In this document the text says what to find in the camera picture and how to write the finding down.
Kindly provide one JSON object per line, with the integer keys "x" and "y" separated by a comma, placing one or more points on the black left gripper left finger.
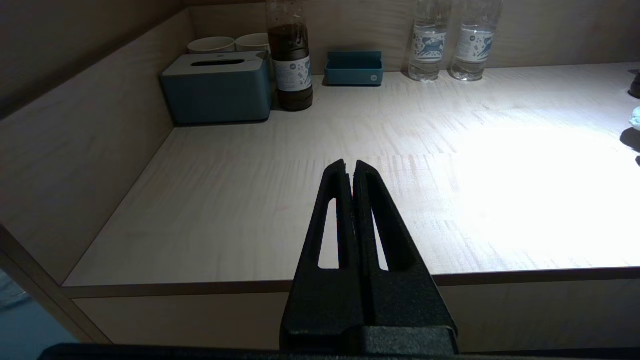
{"x": 325, "y": 305}

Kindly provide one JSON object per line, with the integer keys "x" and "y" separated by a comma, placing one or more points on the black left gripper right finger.
{"x": 405, "y": 305}

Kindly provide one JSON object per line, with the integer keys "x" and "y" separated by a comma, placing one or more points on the light blue microfiber cloth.
{"x": 635, "y": 119}

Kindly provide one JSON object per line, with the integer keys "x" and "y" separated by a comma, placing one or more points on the small blue plastic tray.
{"x": 354, "y": 72}

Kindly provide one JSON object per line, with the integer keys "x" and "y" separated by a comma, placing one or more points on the dark drink bottle patterned label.
{"x": 292, "y": 70}

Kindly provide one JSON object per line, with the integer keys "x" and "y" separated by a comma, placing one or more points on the grey-blue tissue box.
{"x": 215, "y": 90}

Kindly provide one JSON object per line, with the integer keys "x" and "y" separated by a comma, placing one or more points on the clear water bottle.
{"x": 427, "y": 50}
{"x": 472, "y": 50}

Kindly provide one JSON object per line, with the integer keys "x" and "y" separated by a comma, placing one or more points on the white ceramic cup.
{"x": 252, "y": 42}
{"x": 210, "y": 45}

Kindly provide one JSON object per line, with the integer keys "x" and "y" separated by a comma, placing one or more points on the dark drink bottle white label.
{"x": 635, "y": 87}

